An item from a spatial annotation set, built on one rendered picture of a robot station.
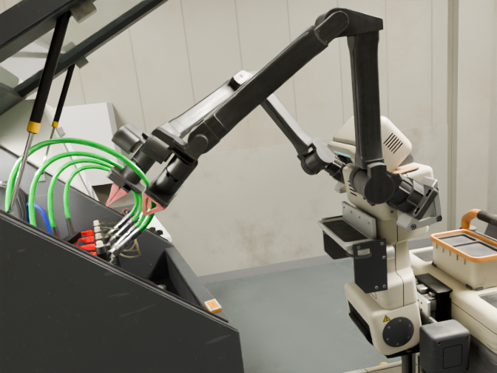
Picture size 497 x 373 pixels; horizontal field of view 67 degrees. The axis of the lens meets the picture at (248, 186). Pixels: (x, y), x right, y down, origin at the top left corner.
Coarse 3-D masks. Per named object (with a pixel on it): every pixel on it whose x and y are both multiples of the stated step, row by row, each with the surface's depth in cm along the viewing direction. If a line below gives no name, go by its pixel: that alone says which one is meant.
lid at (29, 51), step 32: (32, 0) 59; (64, 0) 61; (96, 0) 79; (128, 0) 100; (160, 0) 128; (0, 32) 58; (32, 32) 62; (96, 32) 111; (0, 64) 74; (32, 64) 93; (64, 64) 120; (0, 96) 92
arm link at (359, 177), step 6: (360, 174) 92; (366, 174) 90; (390, 174) 91; (354, 180) 94; (360, 180) 91; (396, 180) 90; (402, 180) 90; (354, 186) 95; (360, 186) 90; (396, 186) 91; (360, 192) 91; (372, 204) 92
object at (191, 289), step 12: (168, 252) 140; (168, 264) 144; (180, 264) 128; (180, 276) 121; (192, 276) 118; (180, 288) 127; (192, 288) 110; (204, 288) 110; (192, 300) 112; (204, 300) 102
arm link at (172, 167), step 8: (176, 144) 87; (176, 152) 84; (184, 152) 86; (176, 160) 85; (184, 160) 85; (192, 160) 86; (168, 168) 87; (176, 168) 85; (184, 168) 85; (192, 168) 86; (176, 176) 86; (184, 176) 87
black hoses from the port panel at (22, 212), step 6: (0, 186) 110; (6, 186) 111; (18, 192) 117; (18, 198) 117; (24, 198) 121; (18, 204) 113; (24, 204) 121; (18, 210) 113; (24, 210) 120; (18, 216) 113; (24, 216) 117
